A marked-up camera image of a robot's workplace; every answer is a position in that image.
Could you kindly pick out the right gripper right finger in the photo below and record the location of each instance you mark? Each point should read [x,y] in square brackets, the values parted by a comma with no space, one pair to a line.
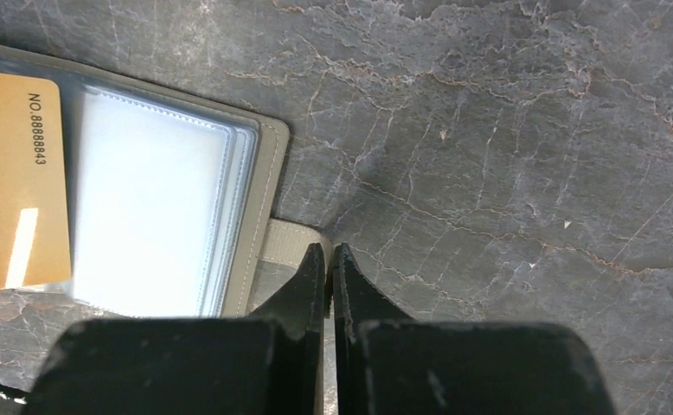
[389,363]

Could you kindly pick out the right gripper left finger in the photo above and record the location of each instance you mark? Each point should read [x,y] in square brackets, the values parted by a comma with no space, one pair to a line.
[268,362]

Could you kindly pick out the olive card holder wallet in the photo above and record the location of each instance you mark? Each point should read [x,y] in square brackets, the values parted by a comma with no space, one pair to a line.
[169,196]

